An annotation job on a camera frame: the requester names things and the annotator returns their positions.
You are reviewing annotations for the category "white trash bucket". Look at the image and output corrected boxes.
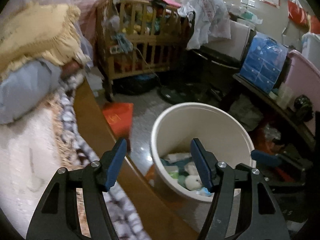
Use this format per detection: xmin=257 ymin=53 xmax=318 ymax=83
xmin=150 ymin=102 xmax=256 ymax=203

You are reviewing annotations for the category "white wrapper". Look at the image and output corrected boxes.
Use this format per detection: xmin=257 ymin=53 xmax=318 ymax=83
xmin=184 ymin=161 xmax=202 ymax=191

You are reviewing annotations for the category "blue snack wrapper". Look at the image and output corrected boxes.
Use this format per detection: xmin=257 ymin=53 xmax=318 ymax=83
xmin=195 ymin=187 xmax=213 ymax=197

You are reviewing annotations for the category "green towel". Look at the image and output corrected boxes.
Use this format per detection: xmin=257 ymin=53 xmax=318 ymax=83
xmin=161 ymin=158 xmax=193 ymax=190

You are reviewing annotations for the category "white green wipes packet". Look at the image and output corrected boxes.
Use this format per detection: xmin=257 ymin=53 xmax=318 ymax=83
xmin=164 ymin=166 xmax=180 ymax=180

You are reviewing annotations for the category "white blue medicine box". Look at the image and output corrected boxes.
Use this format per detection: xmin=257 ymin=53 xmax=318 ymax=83
xmin=163 ymin=152 xmax=191 ymax=164

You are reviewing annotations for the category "pink plastic tub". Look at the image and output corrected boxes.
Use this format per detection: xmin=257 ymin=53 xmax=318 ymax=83
xmin=283 ymin=49 xmax=320 ymax=136

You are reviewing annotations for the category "blue storage box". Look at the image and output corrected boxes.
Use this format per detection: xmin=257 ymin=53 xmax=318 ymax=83
xmin=239 ymin=32 xmax=288 ymax=94

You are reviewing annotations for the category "red paper bag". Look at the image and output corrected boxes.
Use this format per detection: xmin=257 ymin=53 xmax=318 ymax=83
xmin=102 ymin=102 xmax=133 ymax=139

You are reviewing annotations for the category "grey-blue blanket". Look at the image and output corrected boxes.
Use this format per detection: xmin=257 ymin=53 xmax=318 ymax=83
xmin=1 ymin=59 xmax=62 ymax=125

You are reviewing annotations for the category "white plastic bag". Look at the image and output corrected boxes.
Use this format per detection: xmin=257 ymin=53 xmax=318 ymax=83
xmin=178 ymin=0 xmax=231 ymax=50

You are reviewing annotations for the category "wooden baby crib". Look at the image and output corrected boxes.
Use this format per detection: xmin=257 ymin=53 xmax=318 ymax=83
xmin=95 ymin=0 xmax=190 ymax=99

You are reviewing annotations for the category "yellow knitted blanket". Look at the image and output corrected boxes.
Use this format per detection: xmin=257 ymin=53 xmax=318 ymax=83
xmin=1 ymin=3 xmax=90 ymax=80

